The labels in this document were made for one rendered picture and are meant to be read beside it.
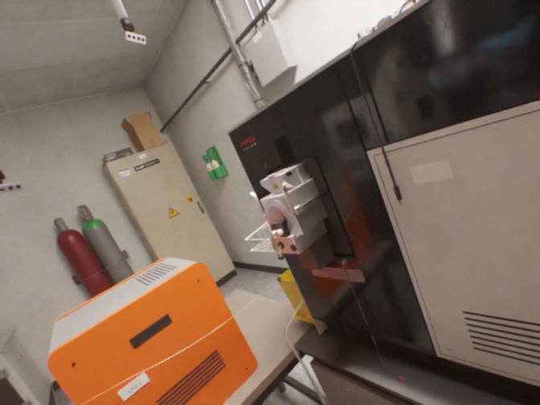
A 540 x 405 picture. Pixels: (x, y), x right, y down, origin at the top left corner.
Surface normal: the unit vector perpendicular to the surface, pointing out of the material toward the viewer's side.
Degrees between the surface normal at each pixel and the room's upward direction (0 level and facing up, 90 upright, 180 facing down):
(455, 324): 90
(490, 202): 90
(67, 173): 90
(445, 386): 0
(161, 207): 90
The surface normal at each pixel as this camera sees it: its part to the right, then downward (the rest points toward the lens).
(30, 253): 0.61, -0.08
